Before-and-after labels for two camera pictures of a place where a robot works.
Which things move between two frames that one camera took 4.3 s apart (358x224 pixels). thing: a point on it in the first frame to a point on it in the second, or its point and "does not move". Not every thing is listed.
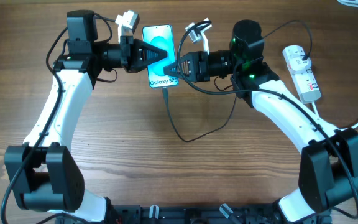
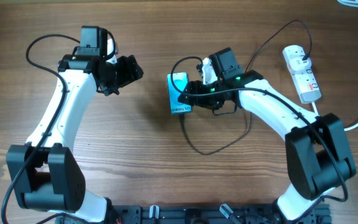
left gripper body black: x=116 y=55 to x=120 y=74
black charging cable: x=217 y=129 to x=249 y=127
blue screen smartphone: x=161 y=37 to x=176 y=83
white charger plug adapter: x=298 y=64 does not move
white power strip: x=305 y=81 does not move
